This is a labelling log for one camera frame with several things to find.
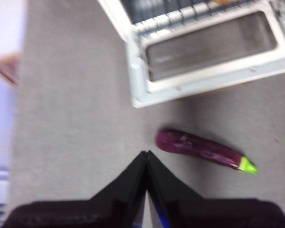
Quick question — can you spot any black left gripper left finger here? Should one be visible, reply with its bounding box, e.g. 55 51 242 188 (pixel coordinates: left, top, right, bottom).
2 151 148 228

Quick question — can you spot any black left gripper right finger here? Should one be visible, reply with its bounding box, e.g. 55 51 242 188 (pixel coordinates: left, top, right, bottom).
146 150 285 228

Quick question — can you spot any purple eggplant green stem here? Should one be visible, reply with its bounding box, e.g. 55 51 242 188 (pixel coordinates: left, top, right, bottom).
155 128 259 175

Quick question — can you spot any metal wire oven rack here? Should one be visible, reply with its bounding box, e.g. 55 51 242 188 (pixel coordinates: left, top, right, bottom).
132 0 276 36

